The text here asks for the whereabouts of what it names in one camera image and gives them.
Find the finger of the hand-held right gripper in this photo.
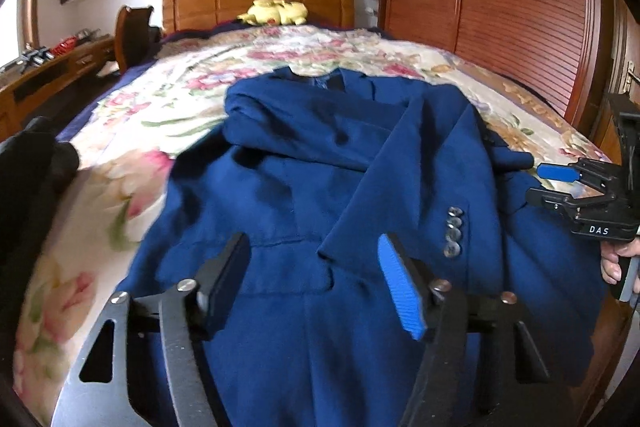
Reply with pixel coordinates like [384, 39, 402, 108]
[525, 187, 616, 225]
[537, 159, 624, 196]

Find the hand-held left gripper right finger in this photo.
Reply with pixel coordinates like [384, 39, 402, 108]
[377, 234, 551, 427]

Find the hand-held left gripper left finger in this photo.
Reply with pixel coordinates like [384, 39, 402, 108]
[50, 232, 251, 427]

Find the blue blazer jacket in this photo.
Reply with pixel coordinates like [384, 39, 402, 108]
[120, 67, 609, 427]

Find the person's right hand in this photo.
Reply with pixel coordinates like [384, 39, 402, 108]
[600, 239, 640, 285]

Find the wooden door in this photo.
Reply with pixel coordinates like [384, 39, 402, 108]
[597, 0, 640, 168]

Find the wooden slatted wardrobe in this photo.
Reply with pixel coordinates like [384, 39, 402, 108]
[365, 0, 617, 144]

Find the floral blanket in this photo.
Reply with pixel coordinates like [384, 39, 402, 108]
[15, 24, 612, 410]

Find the wooden chair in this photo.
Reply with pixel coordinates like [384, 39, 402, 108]
[115, 5, 162, 76]

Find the wooden desk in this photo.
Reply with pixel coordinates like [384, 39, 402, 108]
[0, 34, 119, 144]

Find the yellow plush toy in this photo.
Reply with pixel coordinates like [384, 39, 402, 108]
[236, 0, 309, 27]

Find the black metal gadget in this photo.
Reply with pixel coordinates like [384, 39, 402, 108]
[0, 48, 54, 70]

